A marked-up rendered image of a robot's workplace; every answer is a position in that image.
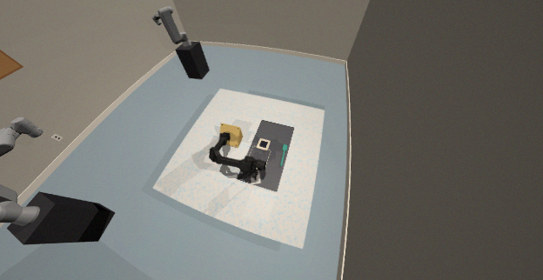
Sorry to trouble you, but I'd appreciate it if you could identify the beige square tile with black square mark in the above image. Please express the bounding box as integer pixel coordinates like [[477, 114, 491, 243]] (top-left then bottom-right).
[[256, 138, 271, 150]]

